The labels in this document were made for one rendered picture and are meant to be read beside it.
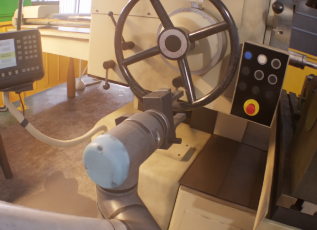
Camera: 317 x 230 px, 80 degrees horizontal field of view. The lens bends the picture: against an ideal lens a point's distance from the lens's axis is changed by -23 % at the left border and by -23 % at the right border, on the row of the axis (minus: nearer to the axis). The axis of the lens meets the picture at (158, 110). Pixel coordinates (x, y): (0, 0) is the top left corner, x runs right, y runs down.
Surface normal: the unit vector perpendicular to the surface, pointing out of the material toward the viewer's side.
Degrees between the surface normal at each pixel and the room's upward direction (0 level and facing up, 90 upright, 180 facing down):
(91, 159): 85
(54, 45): 90
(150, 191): 90
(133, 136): 29
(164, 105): 75
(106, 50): 90
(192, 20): 60
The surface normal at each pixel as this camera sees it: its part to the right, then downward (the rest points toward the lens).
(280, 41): -0.43, 0.11
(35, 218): 0.50, -0.86
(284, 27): -0.36, -0.14
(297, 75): -0.47, 0.33
